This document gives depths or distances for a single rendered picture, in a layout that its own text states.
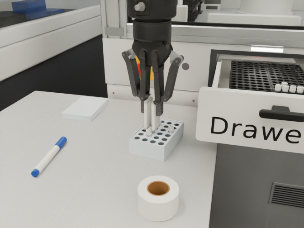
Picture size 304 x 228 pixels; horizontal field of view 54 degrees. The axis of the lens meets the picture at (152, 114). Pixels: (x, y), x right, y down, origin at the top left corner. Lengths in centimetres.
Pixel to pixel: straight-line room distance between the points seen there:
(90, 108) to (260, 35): 50
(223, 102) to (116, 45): 45
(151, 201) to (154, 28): 30
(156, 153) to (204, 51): 36
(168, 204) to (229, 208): 65
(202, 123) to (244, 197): 55
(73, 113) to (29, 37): 45
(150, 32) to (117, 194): 30
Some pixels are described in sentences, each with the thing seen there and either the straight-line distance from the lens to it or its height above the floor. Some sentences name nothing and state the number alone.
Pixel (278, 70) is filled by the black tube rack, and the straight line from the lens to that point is 82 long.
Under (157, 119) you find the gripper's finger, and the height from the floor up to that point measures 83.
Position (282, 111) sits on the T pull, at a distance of 55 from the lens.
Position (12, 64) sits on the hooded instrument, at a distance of 112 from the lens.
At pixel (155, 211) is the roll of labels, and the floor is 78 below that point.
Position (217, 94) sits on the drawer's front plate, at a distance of 56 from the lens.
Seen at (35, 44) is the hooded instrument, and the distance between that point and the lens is 122.
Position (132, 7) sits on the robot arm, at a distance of 57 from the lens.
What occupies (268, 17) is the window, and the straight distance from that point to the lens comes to 87.
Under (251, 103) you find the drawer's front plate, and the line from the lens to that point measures 57.
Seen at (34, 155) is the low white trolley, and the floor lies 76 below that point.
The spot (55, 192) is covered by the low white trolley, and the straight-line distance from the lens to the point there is 59.
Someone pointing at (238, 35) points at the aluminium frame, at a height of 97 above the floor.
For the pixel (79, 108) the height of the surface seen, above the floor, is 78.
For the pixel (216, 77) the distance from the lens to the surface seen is 74.
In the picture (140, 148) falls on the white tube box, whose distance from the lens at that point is 65.
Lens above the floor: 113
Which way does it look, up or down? 26 degrees down
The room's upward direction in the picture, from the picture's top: straight up
